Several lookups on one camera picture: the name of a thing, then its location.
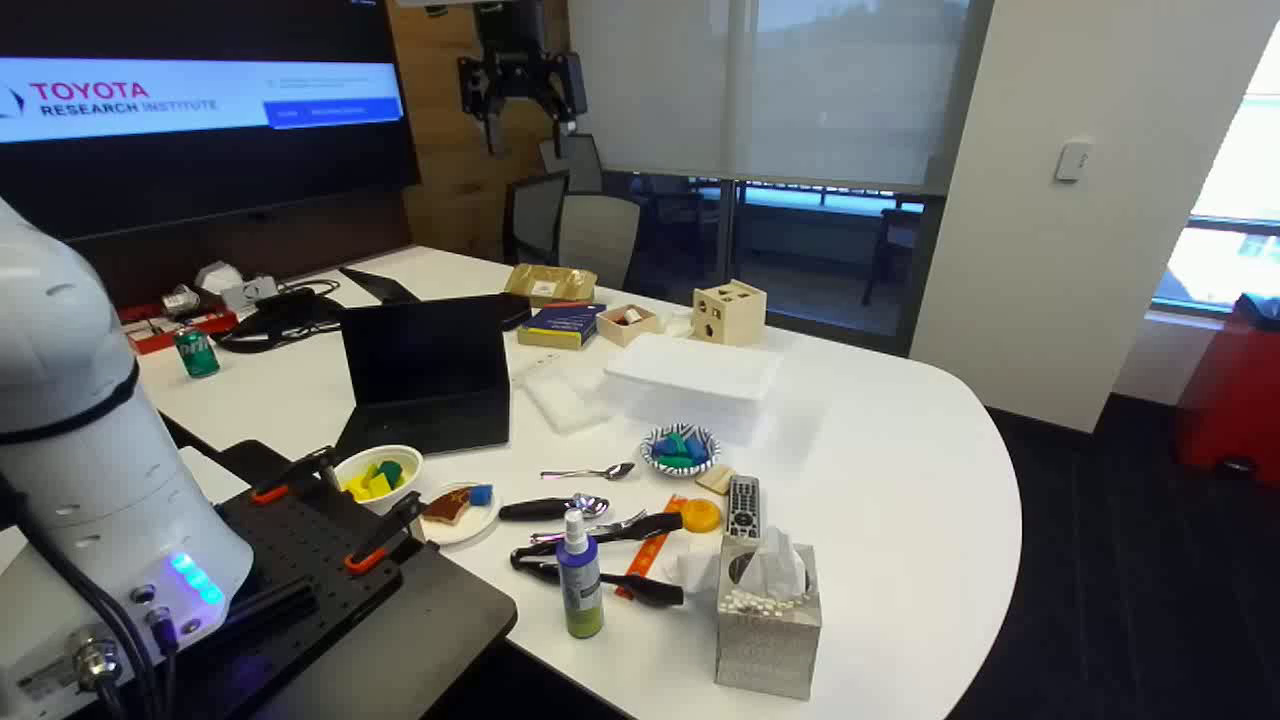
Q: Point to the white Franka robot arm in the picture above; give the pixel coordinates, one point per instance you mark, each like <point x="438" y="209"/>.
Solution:
<point x="82" y="441"/>

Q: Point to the white bowl with yellow inside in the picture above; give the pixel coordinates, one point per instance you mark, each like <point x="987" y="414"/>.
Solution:
<point x="361" y="466"/>

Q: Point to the small blue bowl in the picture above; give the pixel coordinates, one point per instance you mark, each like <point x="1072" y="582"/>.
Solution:
<point x="682" y="449"/>

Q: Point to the green can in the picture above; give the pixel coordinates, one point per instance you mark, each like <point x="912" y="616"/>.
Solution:
<point x="198" y="355"/>

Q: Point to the orange disc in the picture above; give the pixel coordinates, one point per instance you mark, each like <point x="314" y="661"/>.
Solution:
<point x="698" y="513"/>

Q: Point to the spray bottle with blue cap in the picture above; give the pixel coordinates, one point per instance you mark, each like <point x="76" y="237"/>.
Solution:
<point x="581" y="586"/>

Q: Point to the red bin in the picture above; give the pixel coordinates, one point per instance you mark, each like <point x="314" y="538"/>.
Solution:
<point x="1233" y="401"/>

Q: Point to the wall television screen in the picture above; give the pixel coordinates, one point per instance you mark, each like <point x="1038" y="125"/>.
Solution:
<point x="202" y="101"/>

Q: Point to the blue book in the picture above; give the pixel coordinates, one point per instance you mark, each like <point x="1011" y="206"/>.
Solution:
<point x="560" y="325"/>

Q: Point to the small wooden box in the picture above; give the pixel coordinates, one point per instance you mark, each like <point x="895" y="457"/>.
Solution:
<point x="628" y="321"/>

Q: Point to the grey remote control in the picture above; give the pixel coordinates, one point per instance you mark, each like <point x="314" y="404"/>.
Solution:
<point x="743" y="505"/>

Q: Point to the black laptop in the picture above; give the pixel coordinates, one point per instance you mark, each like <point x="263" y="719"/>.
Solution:
<point x="427" y="373"/>

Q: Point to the brown toy block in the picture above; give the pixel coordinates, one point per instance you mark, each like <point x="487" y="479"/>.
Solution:
<point x="446" y="505"/>

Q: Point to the silver tissue box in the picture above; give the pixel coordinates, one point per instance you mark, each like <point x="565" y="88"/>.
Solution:
<point x="764" y="646"/>

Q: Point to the white paper napkin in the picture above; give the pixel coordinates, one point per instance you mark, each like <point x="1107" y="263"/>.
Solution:
<point x="775" y="562"/>

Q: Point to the dark mesh office chair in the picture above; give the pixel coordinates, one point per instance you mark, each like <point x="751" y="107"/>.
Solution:
<point x="533" y="216"/>

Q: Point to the metal spoon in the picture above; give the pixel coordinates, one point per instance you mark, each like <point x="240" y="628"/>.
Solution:
<point x="594" y="473"/>

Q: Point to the black orange clamp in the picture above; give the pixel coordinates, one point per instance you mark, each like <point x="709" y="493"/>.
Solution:
<point x="387" y="535"/>
<point x="654" y="588"/>
<point x="295" y="479"/>

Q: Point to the blue toy block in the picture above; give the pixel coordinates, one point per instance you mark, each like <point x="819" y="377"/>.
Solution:
<point x="481" y="493"/>

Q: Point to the small white plate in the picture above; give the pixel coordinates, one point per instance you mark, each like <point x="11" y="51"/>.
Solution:
<point x="460" y="528"/>

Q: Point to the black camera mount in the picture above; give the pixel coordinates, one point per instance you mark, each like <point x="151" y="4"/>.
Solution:
<point x="514" y="64"/>

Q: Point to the green toy block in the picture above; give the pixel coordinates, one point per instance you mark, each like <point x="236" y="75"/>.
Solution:
<point x="387" y="473"/>

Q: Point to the grey office chair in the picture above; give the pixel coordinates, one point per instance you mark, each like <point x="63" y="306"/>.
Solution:
<point x="600" y="242"/>

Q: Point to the brown cardboard package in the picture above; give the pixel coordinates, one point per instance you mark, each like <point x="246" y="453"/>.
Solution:
<point x="551" y="284"/>

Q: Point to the white light switch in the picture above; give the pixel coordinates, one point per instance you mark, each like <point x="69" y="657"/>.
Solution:
<point x="1072" y="161"/>

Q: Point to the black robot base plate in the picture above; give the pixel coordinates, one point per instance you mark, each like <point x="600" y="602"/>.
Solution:
<point x="387" y="642"/>

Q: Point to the white crumpled item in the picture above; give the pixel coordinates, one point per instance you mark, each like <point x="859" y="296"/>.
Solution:
<point x="223" y="280"/>

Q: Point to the black orange scissors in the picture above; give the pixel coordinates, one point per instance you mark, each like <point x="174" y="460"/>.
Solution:
<point x="645" y="527"/>

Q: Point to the black marker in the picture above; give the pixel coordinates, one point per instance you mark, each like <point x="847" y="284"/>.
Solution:
<point x="533" y="511"/>

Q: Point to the white plastic bin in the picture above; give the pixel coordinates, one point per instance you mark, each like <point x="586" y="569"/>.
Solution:
<point x="694" y="373"/>

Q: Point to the wooden shape sorter cube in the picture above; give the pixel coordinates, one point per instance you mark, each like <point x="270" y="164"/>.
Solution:
<point x="730" y="313"/>

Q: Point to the red flat item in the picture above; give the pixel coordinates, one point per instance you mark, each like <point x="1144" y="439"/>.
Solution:
<point x="155" y="332"/>

